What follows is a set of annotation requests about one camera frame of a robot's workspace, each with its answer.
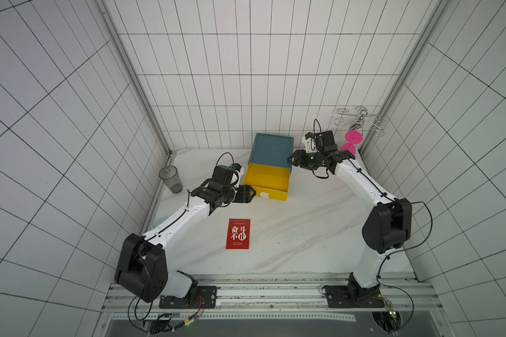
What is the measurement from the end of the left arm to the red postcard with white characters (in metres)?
0.21

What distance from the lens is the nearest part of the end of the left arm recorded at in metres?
0.73

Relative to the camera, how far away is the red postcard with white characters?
871 millimetres
